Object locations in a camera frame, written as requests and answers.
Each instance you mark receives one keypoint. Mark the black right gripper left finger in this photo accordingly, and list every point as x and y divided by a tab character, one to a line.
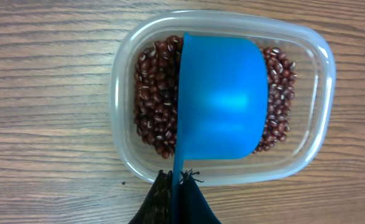
156	208

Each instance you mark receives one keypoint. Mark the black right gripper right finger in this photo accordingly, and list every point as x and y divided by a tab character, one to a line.
193	207

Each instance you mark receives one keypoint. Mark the blue plastic measuring scoop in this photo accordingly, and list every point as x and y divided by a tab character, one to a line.
222	102

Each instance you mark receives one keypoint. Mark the red beans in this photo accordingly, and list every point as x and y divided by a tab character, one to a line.
156	95

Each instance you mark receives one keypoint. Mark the clear plastic container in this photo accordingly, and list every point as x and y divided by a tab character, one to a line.
314	88

